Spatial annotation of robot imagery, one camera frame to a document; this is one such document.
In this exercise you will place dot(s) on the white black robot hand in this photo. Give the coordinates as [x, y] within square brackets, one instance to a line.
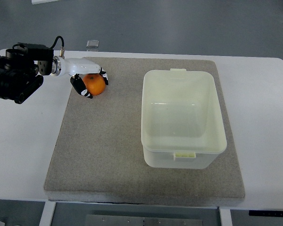
[76, 67]

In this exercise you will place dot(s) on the orange fruit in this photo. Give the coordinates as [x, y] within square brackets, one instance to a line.
[94, 83]

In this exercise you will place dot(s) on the cream plastic box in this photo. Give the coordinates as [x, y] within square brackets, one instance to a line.
[181, 120]

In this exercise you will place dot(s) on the small clear square floor plate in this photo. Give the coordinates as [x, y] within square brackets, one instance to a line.
[92, 44]

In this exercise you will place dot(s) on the white object on floor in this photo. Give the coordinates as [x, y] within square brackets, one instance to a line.
[34, 2]

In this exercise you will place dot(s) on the grey foam mat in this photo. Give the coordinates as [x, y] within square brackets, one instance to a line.
[98, 155]

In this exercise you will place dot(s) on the white table leg left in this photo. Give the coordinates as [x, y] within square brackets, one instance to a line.
[47, 213]

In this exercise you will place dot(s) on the white table leg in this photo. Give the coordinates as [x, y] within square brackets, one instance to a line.
[47, 213]
[225, 217]

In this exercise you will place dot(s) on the white table leg right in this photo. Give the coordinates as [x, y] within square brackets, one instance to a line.
[225, 217]

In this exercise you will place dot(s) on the black control panel strip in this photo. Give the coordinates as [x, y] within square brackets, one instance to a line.
[266, 213]

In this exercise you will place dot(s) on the grey metal base plate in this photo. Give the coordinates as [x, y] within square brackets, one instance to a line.
[109, 220]

